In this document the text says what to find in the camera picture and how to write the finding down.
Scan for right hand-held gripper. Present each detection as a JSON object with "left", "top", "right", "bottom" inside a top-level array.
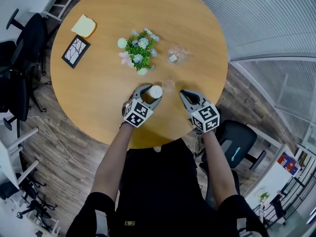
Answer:
[{"left": 179, "top": 89, "right": 220, "bottom": 133}]

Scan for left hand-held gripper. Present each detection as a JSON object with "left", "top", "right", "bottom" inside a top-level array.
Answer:
[{"left": 122, "top": 84, "right": 163, "bottom": 128}]

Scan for small white-lidded jar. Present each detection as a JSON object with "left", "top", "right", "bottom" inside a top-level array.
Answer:
[{"left": 148, "top": 84, "right": 164, "bottom": 101}]

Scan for person's right forearm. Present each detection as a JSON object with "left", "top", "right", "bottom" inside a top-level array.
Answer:
[{"left": 202, "top": 131, "right": 239, "bottom": 211}]

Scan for person's left forearm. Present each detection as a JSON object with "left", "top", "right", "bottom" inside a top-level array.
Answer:
[{"left": 90, "top": 123, "right": 135, "bottom": 202}]

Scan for potted artificial flowers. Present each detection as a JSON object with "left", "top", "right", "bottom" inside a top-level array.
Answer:
[{"left": 117, "top": 28, "right": 160, "bottom": 76}]

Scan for clear glass cup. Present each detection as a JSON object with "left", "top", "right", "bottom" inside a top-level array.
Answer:
[{"left": 167, "top": 45, "right": 191, "bottom": 66}]

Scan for black office chair teal tag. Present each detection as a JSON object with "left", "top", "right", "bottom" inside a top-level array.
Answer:
[{"left": 197, "top": 119, "right": 267, "bottom": 209}]

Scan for yellow toast slice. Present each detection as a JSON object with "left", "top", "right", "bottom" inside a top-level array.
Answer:
[{"left": 71, "top": 14, "right": 97, "bottom": 39}]

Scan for person's black clothing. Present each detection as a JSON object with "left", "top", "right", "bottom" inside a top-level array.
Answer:
[{"left": 65, "top": 138, "right": 270, "bottom": 237}]

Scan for long white desk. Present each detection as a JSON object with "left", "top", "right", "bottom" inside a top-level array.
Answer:
[{"left": 244, "top": 144, "right": 304, "bottom": 232}]

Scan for red and blue box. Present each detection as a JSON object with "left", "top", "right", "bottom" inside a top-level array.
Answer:
[{"left": 276, "top": 152, "right": 301, "bottom": 176}]

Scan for small potted plant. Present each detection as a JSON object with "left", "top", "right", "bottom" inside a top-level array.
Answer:
[{"left": 258, "top": 192, "right": 271, "bottom": 204}]

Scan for group of black chairs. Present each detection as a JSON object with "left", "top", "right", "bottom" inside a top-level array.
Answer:
[{"left": 14, "top": 173, "right": 59, "bottom": 232}]

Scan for white desk with crossbars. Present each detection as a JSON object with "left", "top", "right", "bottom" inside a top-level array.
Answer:
[{"left": 0, "top": 127, "right": 40, "bottom": 190}]

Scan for white floor cable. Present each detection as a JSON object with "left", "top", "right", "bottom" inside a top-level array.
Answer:
[{"left": 27, "top": 115, "right": 97, "bottom": 175}]

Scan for grey harness strap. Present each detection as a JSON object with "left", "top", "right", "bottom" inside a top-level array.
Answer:
[
  {"left": 95, "top": 210, "right": 109, "bottom": 237},
  {"left": 237, "top": 217, "right": 255, "bottom": 237}
]

